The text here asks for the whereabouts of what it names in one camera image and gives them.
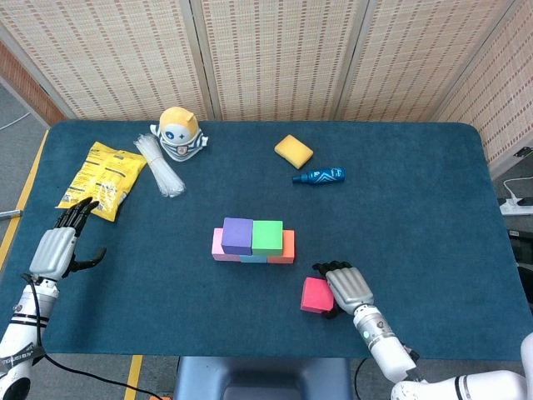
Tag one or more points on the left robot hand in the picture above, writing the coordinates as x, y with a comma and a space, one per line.
54, 250

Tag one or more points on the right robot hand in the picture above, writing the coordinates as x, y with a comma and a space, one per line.
350, 287

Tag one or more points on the red foam cube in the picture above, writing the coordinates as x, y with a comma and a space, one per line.
314, 293

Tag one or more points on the orange foam cube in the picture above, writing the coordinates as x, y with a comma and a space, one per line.
288, 246

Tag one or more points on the green foam cube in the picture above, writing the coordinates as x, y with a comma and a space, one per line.
267, 237

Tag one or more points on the light blue foam cube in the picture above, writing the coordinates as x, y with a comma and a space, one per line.
254, 259

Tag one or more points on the purple foam cube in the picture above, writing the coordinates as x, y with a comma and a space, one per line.
237, 235

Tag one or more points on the pink foam cube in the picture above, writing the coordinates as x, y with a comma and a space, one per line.
216, 246

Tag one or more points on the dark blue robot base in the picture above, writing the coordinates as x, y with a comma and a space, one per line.
262, 375

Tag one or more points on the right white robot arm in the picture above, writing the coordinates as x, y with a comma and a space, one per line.
387, 354

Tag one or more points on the grey metal rod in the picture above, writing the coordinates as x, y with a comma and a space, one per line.
10, 213

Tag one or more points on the yellow snack bag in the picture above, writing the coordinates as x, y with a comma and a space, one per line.
102, 173

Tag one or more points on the blue patterned bottle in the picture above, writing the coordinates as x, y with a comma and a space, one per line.
325, 175

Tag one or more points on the clear plastic straw bundle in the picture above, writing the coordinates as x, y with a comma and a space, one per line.
160, 171

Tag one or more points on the teal felt table cover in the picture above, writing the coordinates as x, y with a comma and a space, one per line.
208, 300

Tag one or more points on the yellow sponge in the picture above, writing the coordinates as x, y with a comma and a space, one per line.
293, 151

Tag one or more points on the yellow striped plush toy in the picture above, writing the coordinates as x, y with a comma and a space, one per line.
179, 133

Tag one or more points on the black box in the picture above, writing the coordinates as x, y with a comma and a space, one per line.
524, 246

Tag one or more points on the small orange object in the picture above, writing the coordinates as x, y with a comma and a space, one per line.
160, 398

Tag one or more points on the white power strip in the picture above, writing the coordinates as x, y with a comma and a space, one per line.
516, 206

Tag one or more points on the black metal hinge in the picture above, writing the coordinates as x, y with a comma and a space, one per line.
524, 151

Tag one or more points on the woven folding screen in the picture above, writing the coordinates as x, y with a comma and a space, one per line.
270, 62

